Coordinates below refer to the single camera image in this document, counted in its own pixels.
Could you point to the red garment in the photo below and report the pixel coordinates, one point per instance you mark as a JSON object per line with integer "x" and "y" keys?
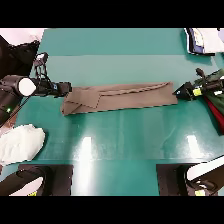
{"x": 216, "y": 115}

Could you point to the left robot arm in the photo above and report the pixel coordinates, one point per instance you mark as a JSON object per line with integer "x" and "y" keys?
{"x": 11, "y": 90}

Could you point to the green garment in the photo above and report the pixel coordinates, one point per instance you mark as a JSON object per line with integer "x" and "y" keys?
{"x": 216, "y": 100}

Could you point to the brown T-shirt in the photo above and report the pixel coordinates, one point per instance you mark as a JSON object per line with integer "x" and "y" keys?
{"x": 133, "y": 96}

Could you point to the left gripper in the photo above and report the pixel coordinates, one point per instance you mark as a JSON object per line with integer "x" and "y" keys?
{"x": 60, "y": 89}

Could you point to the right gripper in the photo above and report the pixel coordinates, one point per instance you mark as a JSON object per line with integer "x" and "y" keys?
{"x": 189, "y": 91}

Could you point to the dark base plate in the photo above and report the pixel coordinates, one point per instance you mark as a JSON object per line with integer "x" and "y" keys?
{"x": 166, "y": 180}
{"x": 60, "y": 180}

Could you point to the white folded garment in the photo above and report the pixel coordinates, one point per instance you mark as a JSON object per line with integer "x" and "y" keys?
{"x": 211, "y": 38}

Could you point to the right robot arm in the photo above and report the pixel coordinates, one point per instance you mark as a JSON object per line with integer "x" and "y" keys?
{"x": 206, "y": 170}

